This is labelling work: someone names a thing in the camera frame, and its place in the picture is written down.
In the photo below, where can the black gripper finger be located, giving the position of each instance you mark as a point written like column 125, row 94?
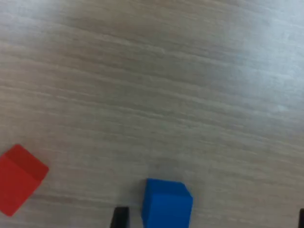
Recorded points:
column 301, row 219
column 120, row 218

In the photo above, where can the blue cube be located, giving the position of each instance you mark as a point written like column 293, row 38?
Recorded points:
column 166, row 206

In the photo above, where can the red cube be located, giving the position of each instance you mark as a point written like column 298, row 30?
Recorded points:
column 19, row 180

